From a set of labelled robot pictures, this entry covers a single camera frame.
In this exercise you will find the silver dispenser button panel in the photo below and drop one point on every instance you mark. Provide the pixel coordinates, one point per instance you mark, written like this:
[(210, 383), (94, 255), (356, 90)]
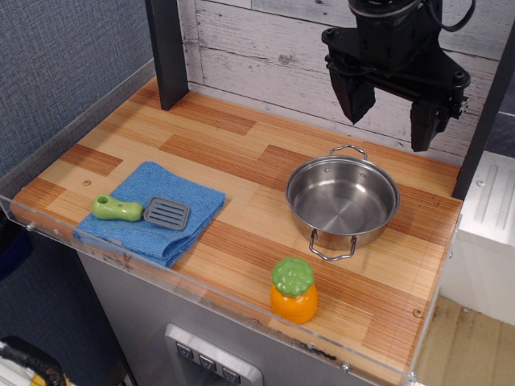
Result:
[(199, 362)]

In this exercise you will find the orange toy carrot green top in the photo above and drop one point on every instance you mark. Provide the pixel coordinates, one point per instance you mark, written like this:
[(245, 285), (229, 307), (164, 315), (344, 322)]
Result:
[(293, 294)]

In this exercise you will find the green handled grey spatula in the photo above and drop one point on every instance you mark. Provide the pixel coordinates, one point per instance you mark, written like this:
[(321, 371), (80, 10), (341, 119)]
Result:
[(165, 213)]

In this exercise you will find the black right vertical post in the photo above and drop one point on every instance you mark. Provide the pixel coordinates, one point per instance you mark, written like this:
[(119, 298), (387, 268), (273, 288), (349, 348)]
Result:
[(484, 126)]

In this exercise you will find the black left vertical post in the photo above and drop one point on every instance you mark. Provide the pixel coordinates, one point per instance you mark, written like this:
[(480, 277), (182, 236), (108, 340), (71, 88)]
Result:
[(167, 47)]

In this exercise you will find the black vertical post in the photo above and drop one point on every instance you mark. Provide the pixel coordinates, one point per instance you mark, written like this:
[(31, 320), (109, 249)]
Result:
[(484, 126), (167, 47)]

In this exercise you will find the blue folded cloth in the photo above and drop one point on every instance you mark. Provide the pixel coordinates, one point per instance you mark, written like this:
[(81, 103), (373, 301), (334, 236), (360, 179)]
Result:
[(160, 245)]

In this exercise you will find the white side cabinet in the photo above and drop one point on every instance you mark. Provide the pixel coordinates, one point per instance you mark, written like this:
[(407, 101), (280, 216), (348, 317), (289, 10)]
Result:
[(479, 273)]

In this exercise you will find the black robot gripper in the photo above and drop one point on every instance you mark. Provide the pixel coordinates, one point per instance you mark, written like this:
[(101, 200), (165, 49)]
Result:
[(395, 47)]

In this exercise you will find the clear acrylic guard rail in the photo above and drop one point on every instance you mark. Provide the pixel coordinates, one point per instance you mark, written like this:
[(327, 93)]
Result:
[(373, 309)]

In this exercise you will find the yellow black object bottom left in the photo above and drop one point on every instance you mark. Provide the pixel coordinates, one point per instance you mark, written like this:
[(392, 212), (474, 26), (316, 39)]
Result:
[(24, 364)]

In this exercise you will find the stainless steel pot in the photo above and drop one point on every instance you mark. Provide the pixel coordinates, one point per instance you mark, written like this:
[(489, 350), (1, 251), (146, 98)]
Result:
[(341, 201)]

